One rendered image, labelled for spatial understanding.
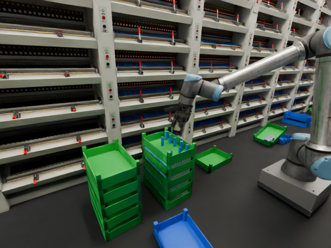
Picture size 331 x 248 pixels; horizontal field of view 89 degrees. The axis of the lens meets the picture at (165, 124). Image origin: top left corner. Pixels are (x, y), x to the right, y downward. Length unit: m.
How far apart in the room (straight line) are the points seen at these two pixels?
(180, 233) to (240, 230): 0.33
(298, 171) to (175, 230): 0.83
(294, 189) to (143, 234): 0.91
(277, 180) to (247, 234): 0.41
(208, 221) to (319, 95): 0.86
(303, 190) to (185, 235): 0.72
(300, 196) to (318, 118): 0.48
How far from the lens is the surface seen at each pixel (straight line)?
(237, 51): 1.90
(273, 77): 2.61
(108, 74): 1.15
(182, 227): 1.07
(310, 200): 1.32
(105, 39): 1.16
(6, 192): 1.38
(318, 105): 1.11
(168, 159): 0.91
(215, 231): 1.10
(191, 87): 0.95
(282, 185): 1.35
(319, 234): 1.35
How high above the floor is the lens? 0.85
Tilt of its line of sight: 21 degrees down
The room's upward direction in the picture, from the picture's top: 1 degrees clockwise
